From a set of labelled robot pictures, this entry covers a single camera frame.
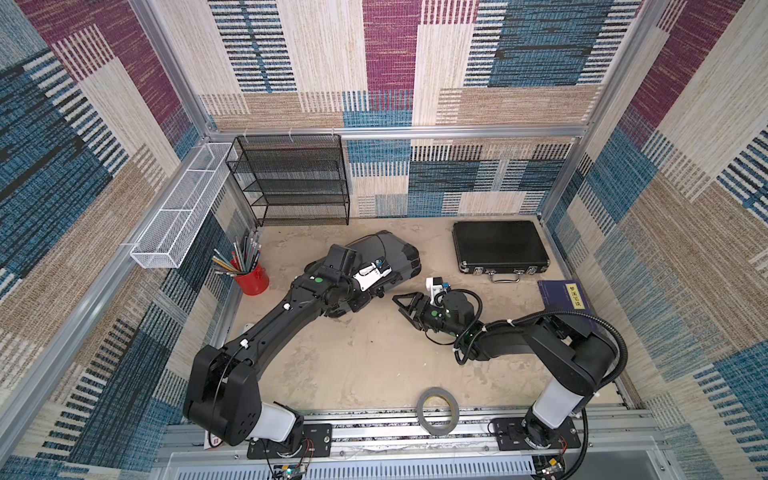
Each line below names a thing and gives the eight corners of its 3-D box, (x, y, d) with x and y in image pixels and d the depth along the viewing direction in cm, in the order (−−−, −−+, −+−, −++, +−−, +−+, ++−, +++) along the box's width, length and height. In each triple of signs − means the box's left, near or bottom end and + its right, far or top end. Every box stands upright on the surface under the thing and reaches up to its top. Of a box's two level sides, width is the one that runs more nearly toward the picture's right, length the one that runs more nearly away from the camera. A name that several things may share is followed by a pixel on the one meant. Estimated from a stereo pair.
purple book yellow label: (546, 312, 97) (549, 309, 95) (535, 282, 104) (537, 279, 103) (594, 312, 97) (597, 309, 95) (580, 282, 104) (583, 279, 103)
